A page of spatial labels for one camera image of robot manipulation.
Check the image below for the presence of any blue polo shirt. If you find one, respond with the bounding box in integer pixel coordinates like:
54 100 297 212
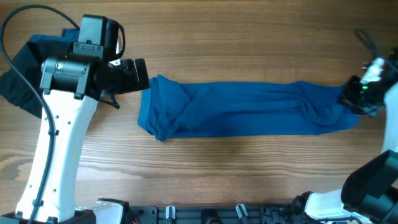
137 75 359 141

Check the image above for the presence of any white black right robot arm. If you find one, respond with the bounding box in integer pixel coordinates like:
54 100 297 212
303 80 397 223

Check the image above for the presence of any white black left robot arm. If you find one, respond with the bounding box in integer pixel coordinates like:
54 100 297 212
1 54 150 223

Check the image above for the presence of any dark blue folded garment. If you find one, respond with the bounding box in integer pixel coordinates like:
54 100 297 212
29 29 80 43

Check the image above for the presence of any black folded garment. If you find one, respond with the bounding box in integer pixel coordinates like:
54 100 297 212
0 40 71 119

